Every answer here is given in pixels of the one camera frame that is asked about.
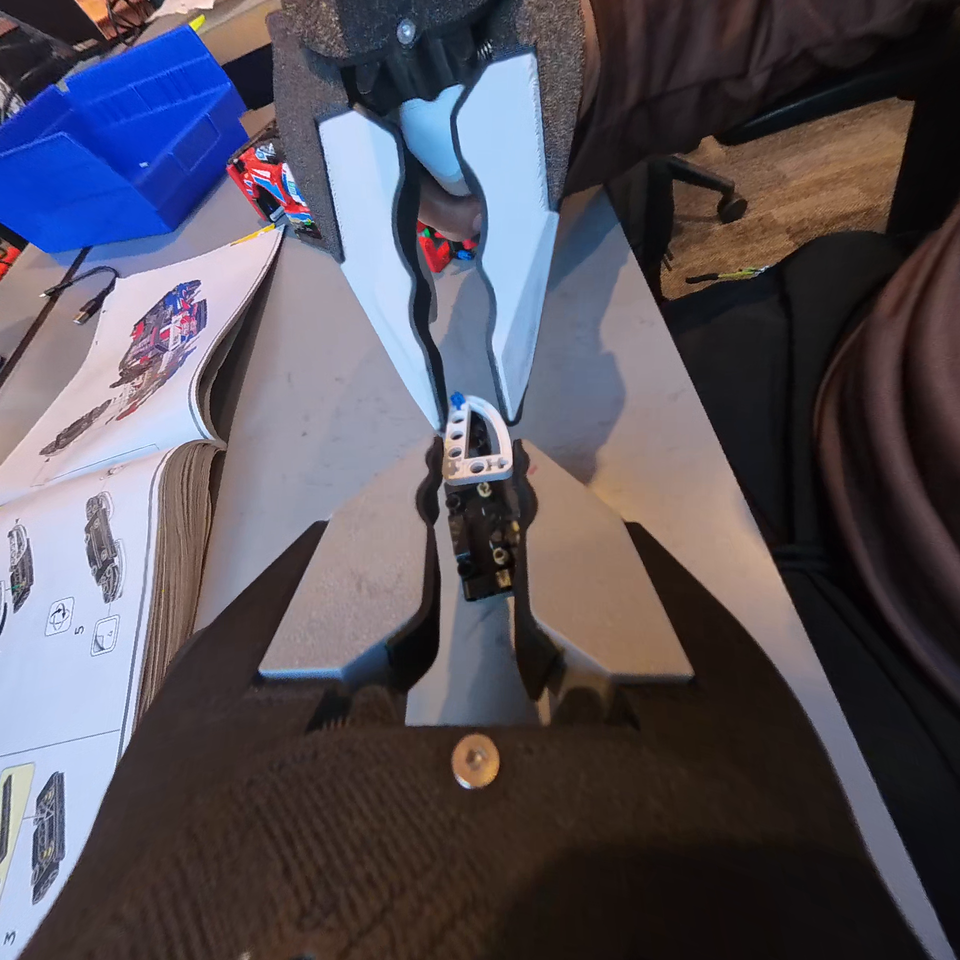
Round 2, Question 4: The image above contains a black usb cable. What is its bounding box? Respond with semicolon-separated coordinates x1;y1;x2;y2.
42;265;120;328

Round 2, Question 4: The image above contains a thin black cable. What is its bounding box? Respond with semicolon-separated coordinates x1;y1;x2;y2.
0;245;92;385

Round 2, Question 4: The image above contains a black chair frame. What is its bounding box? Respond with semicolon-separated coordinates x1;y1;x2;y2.
883;71;960;243

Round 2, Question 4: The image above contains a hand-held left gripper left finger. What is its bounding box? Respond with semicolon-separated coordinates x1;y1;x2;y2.
258;435;444;696

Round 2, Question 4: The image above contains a black patterned toy beam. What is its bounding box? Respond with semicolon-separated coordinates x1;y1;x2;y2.
443;480;523;603

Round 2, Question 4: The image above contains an open instruction booklet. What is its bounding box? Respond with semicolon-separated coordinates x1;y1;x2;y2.
0;223;287;955

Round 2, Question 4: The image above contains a person's brown shirt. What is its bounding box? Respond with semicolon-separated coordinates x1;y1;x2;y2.
812;208;960;710

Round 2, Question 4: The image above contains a grey desk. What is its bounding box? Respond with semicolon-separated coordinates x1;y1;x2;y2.
0;105;954;960

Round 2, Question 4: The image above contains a black office chair base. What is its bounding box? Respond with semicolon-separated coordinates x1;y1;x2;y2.
636;152;750;227

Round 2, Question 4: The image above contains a person's right hand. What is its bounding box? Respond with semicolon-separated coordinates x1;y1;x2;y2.
414;176;486;241

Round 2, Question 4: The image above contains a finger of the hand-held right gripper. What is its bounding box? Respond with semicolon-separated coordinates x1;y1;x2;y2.
317;105;445;433
452;52;561;426

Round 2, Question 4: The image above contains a white curved toy panel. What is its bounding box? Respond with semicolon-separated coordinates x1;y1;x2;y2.
440;390;516;483

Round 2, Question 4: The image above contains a person's right forearm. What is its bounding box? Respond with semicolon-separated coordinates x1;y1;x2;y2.
562;0;960;198

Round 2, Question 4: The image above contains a red toy car model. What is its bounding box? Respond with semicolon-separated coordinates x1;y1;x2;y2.
226;138;325;243

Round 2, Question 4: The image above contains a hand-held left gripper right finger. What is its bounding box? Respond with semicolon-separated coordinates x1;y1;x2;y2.
511;438;696;703

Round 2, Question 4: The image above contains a small red toy piece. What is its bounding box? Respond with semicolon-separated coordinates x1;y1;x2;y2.
418;225;482;273

